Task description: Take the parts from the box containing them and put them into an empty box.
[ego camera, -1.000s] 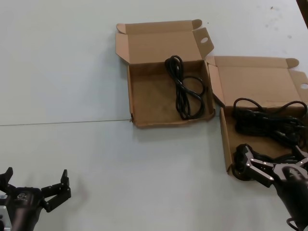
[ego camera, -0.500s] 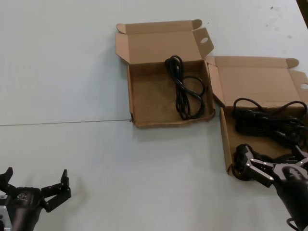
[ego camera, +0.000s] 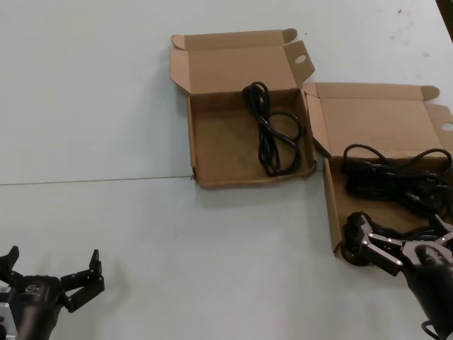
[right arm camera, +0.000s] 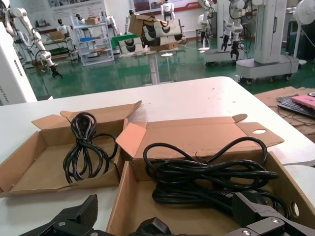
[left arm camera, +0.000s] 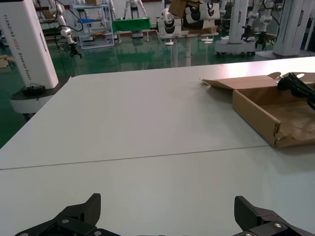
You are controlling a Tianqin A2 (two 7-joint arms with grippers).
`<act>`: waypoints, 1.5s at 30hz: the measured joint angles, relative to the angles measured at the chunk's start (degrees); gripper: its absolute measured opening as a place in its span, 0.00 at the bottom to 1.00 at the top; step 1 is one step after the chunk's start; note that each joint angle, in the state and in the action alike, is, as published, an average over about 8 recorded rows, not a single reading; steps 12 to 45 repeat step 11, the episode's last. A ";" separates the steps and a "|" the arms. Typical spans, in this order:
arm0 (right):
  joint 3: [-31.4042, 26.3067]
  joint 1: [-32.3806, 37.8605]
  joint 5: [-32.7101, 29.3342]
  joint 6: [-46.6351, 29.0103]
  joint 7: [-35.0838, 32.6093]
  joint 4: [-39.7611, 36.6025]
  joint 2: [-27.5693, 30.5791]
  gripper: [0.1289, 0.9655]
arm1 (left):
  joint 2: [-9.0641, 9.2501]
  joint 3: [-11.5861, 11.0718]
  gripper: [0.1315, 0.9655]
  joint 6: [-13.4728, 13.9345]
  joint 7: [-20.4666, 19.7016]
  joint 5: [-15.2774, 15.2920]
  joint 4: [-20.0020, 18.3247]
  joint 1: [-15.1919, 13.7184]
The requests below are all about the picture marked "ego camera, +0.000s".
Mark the cardboard box with torn edge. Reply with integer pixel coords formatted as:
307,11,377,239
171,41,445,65
168,28,318,190

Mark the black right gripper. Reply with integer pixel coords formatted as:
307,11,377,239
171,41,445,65
348,211,453,280

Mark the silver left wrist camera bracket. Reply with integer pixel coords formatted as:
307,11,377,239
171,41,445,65
0,279,17,340

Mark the open cardboard box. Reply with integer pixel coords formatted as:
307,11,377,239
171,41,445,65
302,81,453,258

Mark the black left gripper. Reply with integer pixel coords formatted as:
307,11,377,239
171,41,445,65
0,245,106,340

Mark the black power cable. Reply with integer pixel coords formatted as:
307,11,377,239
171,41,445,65
340,142,453,216
341,211,453,267
241,81,306,178

